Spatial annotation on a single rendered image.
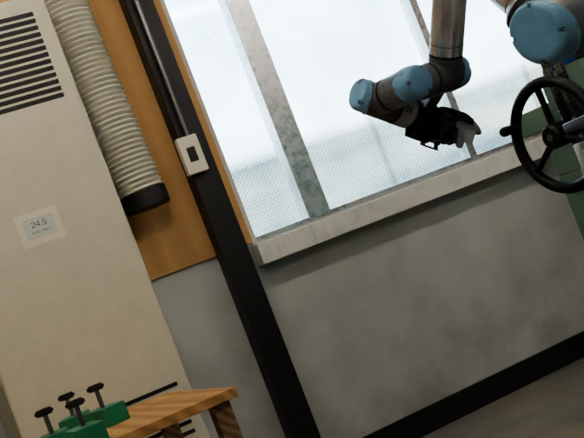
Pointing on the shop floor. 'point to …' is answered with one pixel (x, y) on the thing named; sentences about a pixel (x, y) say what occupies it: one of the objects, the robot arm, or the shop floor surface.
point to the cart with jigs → (144, 414)
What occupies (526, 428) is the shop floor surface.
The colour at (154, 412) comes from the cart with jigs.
